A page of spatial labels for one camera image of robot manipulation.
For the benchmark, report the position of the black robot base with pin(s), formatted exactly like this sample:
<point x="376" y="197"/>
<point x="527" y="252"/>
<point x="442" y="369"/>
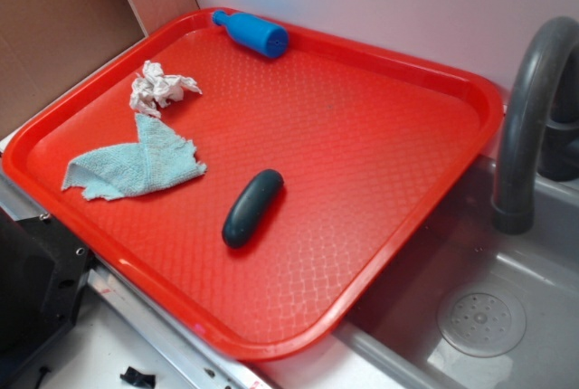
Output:
<point x="44" y="269"/>

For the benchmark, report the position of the crumpled white paper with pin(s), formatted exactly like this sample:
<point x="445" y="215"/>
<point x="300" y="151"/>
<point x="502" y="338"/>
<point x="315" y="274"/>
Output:
<point x="153" y="90"/>

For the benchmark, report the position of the dark green toy cucumber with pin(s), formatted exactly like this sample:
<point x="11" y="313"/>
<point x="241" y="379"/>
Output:
<point x="246" y="213"/>

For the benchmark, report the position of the red plastic tray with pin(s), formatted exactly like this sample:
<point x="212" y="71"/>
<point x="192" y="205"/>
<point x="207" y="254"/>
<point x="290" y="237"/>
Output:
<point x="368" y="141"/>

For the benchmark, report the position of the blue plastic bottle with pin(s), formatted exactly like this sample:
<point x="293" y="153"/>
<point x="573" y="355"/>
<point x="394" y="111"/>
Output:
<point x="266" y="38"/>

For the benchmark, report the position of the light blue cloth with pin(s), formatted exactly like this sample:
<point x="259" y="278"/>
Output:
<point x="160" y="159"/>

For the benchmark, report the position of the round sink drain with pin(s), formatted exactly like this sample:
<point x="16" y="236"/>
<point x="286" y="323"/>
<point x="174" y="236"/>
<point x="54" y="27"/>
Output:
<point x="481" y="321"/>

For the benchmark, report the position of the grey plastic sink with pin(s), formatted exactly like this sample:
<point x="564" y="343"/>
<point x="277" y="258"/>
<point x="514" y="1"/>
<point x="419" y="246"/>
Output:
<point x="390" y="337"/>

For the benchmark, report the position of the grey toy faucet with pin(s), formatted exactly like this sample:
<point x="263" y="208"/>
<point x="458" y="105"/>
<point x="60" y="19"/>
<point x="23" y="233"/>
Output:
<point x="540" y="131"/>

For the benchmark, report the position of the black plastic scrap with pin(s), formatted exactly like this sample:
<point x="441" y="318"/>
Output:
<point x="137" y="379"/>

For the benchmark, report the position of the brown cardboard panel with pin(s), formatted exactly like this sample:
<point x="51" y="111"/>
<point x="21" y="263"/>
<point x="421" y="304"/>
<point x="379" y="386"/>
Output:
<point x="49" y="46"/>

